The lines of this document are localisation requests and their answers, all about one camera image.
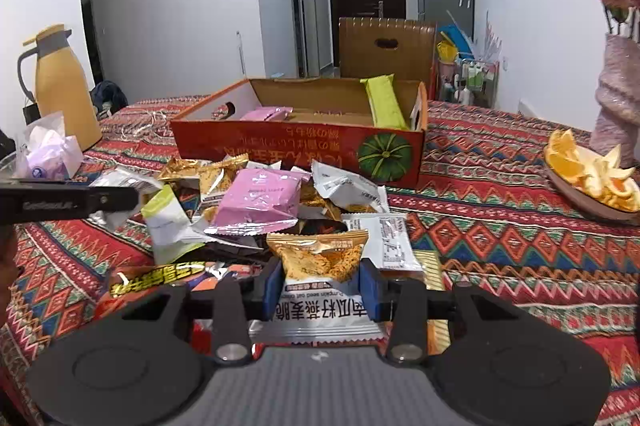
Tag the storage rack with bottles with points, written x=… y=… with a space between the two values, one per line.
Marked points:
x=470 y=81

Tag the brown cardboard box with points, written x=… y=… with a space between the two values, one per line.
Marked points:
x=365 y=56

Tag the gold and white snack packet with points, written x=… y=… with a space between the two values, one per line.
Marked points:
x=320 y=263

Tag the dark brown door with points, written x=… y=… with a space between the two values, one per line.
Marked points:
x=367 y=6

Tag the white pole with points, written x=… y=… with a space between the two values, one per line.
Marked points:
x=240 y=53

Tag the red snack packet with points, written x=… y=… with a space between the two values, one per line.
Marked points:
x=150 y=281

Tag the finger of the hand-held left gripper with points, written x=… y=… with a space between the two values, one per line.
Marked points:
x=116 y=200

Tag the pink vase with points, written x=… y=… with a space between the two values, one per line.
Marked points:
x=617 y=106

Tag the silver snack packet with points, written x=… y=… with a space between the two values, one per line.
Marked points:
x=117 y=181

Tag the dark brown snack packet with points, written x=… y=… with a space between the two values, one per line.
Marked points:
x=235 y=252

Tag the tissue pack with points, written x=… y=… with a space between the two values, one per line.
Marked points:
x=50 y=151

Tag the pile of orange slices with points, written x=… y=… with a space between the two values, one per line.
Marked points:
x=570 y=161

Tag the long green snack packet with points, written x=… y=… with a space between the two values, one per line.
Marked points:
x=385 y=101

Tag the pale pink paper decoration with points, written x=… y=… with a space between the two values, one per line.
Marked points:
x=492 y=41

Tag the blue dustpan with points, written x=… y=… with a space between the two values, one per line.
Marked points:
x=457 y=37

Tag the glass bowl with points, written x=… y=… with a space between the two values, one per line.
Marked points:
x=10 y=166

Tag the green and white snack packet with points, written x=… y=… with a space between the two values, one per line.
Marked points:
x=162 y=216

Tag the orange cardboard box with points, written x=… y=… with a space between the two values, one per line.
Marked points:
x=300 y=146

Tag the person's left forearm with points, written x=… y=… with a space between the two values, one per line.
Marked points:
x=6 y=266

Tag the white and orange snack packet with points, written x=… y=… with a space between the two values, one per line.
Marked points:
x=345 y=188

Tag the dark backpack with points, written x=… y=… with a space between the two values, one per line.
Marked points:
x=110 y=97

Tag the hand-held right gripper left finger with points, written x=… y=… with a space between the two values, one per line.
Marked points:
x=267 y=291

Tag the yellow thermos jug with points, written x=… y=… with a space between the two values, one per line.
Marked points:
x=65 y=96

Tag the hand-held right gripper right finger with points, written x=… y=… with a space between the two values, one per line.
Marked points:
x=372 y=291

